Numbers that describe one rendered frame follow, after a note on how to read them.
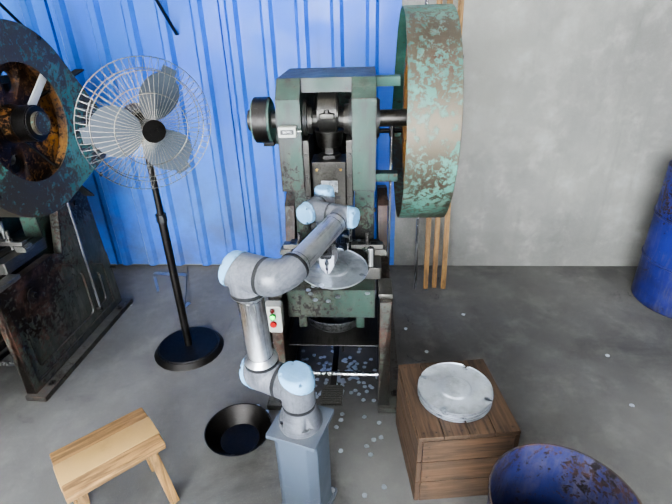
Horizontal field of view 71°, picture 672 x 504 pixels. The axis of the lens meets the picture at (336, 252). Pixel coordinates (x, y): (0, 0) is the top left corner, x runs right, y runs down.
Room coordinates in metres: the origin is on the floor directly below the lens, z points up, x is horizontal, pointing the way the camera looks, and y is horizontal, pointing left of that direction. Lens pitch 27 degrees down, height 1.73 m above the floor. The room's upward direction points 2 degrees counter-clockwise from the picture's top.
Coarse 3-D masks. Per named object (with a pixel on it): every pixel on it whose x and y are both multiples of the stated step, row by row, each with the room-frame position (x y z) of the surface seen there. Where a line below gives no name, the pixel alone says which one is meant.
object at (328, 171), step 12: (324, 156) 1.94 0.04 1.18; (336, 156) 1.95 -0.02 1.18; (312, 168) 1.90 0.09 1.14; (324, 168) 1.90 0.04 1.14; (336, 168) 1.90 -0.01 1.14; (312, 180) 1.91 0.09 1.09; (324, 180) 1.90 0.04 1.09; (336, 180) 1.90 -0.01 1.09; (312, 192) 1.91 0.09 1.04; (336, 192) 1.90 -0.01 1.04
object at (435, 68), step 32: (416, 32) 1.71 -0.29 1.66; (448, 32) 1.70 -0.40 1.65; (416, 64) 1.63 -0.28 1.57; (448, 64) 1.62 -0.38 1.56; (416, 96) 1.58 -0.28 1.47; (448, 96) 1.57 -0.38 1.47; (416, 128) 1.55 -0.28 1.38; (448, 128) 1.55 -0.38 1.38; (416, 160) 1.56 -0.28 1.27; (448, 160) 1.55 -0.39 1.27; (416, 192) 1.60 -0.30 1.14; (448, 192) 1.59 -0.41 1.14
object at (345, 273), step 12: (348, 252) 1.81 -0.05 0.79; (336, 264) 1.71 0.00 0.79; (348, 264) 1.72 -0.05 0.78; (360, 264) 1.72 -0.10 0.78; (312, 276) 1.64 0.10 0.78; (324, 276) 1.64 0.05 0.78; (336, 276) 1.64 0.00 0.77; (348, 276) 1.64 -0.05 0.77; (360, 276) 1.64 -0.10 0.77; (324, 288) 1.56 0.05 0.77; (336, 288) 1.55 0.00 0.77
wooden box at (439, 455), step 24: (480, 360) 1.59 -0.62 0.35; (408, 384) 1.46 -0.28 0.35; (408, 408) 1.36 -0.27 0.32; (504, 408) 1.32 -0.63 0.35; (408, 432) 1.33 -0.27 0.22; (432, 432) 1.21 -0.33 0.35; (456, 432) 1.21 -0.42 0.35; (480, 432) 1.21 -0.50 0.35; (504, 432) 1.20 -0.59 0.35; (408, 456) 1.31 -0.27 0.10; (432, 456) 1.19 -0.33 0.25; (456, 456) 1.19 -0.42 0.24; (480, 456) 1.20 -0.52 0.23; (432, 480) 1.19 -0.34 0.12; (456, 480) 1.19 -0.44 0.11; (480, 480) 1.20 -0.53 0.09
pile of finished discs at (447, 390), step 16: (432, 368) 1.51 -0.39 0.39; (448, 368) 1.51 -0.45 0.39; (464, 368) 1.52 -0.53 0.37; (432, 384) 1.42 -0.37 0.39; (448, 384) 1.41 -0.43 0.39; (464, 384) 1.41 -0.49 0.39; (480, 384) 1.41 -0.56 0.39; (432, 400) 1.33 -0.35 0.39; (448, 400) 1.33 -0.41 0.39; (464, 400) 1.33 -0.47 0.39; (480, 400) 1.32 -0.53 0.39; (448, 416) 1.26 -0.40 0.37; (464, 416) 1.25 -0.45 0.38; (480, 416) 1.27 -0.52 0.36
